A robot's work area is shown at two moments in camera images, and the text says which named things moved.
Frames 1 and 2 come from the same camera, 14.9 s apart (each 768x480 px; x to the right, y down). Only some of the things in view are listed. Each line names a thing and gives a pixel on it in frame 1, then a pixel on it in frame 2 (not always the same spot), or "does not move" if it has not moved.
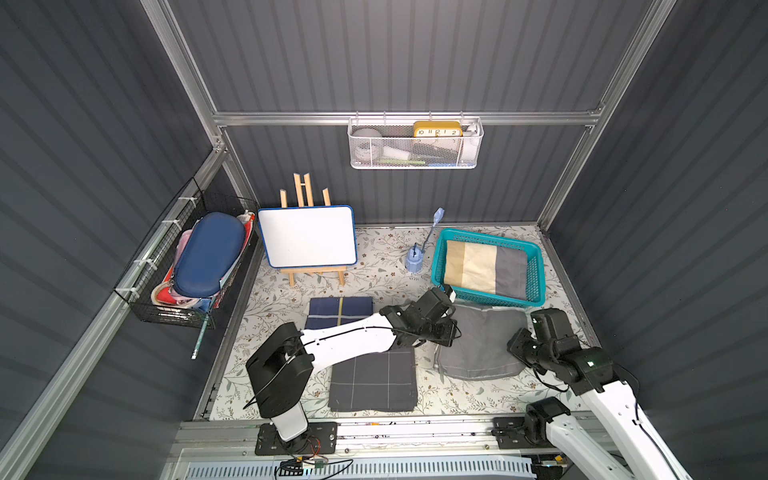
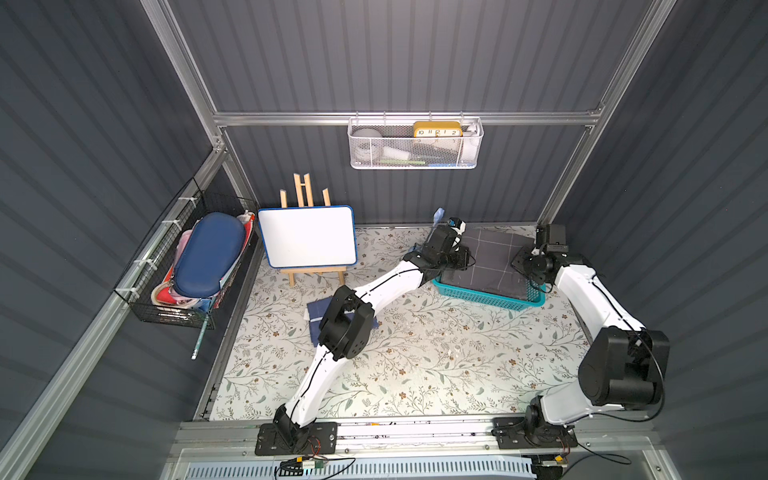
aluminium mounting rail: [239, 437] does not move
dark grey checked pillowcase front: [380, 382] → [491, 253]
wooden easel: [298, 184] does not move
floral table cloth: [387, 342] does not move
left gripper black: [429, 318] → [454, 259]
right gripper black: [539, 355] → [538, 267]
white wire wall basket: [415, 142] does not move
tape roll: [367, 144] does not move
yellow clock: [437, 129] does not move
